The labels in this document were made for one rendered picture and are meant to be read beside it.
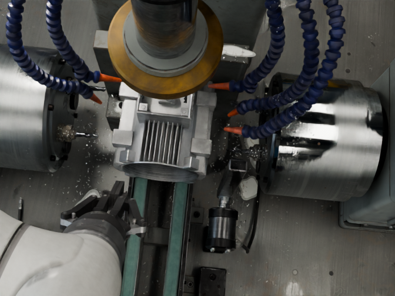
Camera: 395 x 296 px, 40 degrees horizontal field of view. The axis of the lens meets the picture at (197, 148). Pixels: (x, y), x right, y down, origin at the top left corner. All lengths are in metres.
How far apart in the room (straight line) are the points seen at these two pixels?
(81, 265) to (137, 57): 0.35
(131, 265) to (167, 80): 0.49
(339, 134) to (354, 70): 0.49
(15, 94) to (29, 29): 0.49
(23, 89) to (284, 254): 0.70
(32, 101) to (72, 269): 0.51
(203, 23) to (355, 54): 0.74
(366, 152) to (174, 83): 0.41
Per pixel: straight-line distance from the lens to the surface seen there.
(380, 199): 1.11
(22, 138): 1.05
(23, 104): 1.04
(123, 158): 1.05
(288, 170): 1.03
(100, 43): 1.07
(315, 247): 1.35
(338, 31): 0.77
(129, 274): 1.19
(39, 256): 0.60
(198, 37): 0.84
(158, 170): 1.19
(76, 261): 0.60
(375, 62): 1.52
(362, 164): 1.05
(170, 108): 1.05
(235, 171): 0.88
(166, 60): 0.82
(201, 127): 1.09
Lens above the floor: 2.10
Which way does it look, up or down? 74 degrees down
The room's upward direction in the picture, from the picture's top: 9 degrees clockwise
